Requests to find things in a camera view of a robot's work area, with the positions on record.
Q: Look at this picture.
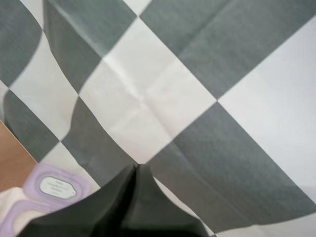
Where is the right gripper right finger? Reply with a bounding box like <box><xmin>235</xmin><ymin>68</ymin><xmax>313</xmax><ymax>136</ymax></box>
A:
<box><xmin>118</xmin><ymin>163</ymin><xmax>210</xmax><ymax>237</ymax></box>

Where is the white wet wipes pack lilac lid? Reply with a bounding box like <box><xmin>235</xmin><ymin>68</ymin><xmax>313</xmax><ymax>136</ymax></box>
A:
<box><xmin>0</xmin><ymin>162</ymin><xmax>94</xmax><ymax>237</ymax></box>

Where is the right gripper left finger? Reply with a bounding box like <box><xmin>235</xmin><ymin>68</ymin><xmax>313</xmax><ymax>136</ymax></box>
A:
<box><xmin>15</xmin><ymin>164</ymin><xmax>137</xmax><ymax>237</ymax></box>

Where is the checked cloth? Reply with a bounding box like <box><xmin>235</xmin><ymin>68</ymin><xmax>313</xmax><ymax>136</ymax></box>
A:
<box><xmin>0</xmin><ymin>0</ymin><xmax>316</xmax><ymax>234</ymax></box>

